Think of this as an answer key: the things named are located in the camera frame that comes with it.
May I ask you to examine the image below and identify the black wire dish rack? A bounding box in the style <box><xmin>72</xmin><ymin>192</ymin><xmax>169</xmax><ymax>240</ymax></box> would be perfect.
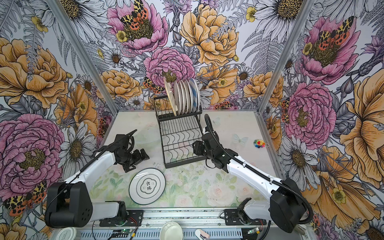
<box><xmin>154</xmin><ymin>96</ymin><xmax>205</xmax><ymax>169</ymax></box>

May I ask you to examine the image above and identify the cream floral oval plate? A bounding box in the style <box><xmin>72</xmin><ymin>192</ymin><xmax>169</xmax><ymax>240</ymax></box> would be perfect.
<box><xmin>184</xmin><ymin>81</ymin><xmax>192</xmax><ymax>114</ymax></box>

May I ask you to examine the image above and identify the white round bowl below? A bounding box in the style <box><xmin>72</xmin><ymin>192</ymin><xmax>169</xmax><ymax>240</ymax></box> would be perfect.
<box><xmin>159</xmin><ymin>222</ymin><xmax>184</xmax><ymax>240</ymax></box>

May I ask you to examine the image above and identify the orange sunburst plate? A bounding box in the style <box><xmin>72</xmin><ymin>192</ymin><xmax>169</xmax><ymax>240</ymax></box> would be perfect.
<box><xmin>188</xmin><ymin>80</ymin><xmax>196</xmax><ymax>113</ymax></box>
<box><xmin>179</xmin><ymin>82</ymin><xmax>187</xmax><ymax>115</ymax></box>

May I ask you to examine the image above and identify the yellow woven placemat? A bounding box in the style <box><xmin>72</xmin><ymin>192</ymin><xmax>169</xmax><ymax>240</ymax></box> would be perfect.
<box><xmin>164</xmin><ymin>80</ymin><xmax>178</xmax><ymax>116</ymax></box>

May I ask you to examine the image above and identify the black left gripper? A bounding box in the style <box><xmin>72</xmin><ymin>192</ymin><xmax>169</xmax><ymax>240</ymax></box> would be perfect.
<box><xmin>117</xmin><ymin>149</ymin><xmax>149</xmax><ymax>173</ymax></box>

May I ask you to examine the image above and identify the red character white plate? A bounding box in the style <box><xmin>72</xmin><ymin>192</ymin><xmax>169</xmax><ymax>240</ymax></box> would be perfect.
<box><xmin>174</xmin><ymin>82</ymin><xmax>182</xmax><ymax>116</ymax></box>

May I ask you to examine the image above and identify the white round lid below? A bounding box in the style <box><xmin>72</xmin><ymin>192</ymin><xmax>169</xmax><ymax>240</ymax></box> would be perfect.
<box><xmin>54</xmin><ymin>227</ymin><xmax>79</xmax><ymax>240</ymax></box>

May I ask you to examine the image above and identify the white fabric butterfly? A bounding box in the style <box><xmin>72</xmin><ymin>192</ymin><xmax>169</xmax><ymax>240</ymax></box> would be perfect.
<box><xmin>212</xmin><ymin>117</ymin><xmax>221</xmax><ymax>126</ymax></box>
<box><xmin>232</xmin><ymin>134</ymin><xmax>249</xmax><ymax>147</ymax></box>

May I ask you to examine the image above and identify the white fabric butterfly far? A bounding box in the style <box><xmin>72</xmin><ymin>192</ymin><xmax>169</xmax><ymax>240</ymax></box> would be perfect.
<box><xmin>212</xmin><ymin>117</ymin><xmax>221</xmax><ymax>126</ymax></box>

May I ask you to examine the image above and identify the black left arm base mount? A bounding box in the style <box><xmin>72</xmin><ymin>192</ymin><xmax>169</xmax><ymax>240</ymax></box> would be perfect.
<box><xmin>100</xmin><ymin>201</ymin><xmax>144</xmax><ymax>227</ymax></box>

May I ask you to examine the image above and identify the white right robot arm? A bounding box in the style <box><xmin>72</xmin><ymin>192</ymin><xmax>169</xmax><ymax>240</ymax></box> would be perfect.
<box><xmin>193</xmin><ymin>115</ymin><xmax>314</xmax><ymax>233</ymax></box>

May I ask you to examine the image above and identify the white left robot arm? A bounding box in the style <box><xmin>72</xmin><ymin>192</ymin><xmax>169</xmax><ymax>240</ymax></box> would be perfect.
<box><xmin>45</xmin><ymin>130</ymin><xmax>150</xmax><ymax>229</ymax></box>

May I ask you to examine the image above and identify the small white pink object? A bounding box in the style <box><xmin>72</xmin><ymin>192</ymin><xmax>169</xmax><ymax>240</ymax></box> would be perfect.
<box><xmin>195</xmin><ymin>229</ymin><xmax>210</xmax><ymax>240</ymax></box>

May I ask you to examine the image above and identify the white fabric butterfly near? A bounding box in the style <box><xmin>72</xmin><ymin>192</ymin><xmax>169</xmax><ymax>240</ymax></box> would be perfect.
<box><xmin>232</xmin><ymin>134</ymin><xmax>249</xmax><ymax>147</ymax></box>

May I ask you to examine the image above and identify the blue white striped plate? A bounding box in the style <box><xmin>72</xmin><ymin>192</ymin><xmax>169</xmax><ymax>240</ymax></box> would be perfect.
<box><xmin>192</xmin><ymin>79</ymin><xmax>201</xmax><ymax>112</ymax></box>

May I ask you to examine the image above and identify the rainbow sunflower plush toy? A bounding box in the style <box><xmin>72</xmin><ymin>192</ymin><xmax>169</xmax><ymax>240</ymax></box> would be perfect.
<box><xmin>254</xmin><ymin>139</ymin><xmax>270</xmax><ymax>149</ymax></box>

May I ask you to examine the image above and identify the white grey emblem plate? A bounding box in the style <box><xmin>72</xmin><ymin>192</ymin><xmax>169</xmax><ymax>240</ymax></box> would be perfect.
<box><xmin>129</xmin><ymin>168</ymin><xmax>166</xmax><ymax>206</ymax></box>

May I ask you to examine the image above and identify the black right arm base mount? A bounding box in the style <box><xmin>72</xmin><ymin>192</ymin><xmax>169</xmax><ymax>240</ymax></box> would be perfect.
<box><xmin>219</xmin><ymin>198</ymin><xmax>267</xmax><ymax>226</ymax></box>

